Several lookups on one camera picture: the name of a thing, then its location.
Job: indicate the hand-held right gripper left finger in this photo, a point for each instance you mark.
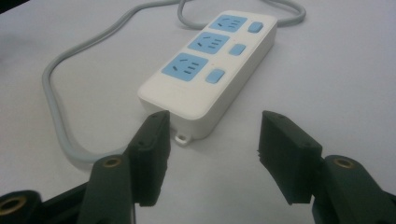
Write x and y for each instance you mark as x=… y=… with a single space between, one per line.
x=146 y=161

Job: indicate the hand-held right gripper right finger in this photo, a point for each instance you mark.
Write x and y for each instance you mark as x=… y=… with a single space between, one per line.
x=292 y=161

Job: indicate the white and blue power strip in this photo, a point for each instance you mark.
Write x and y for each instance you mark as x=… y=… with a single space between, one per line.
x=211 y=71

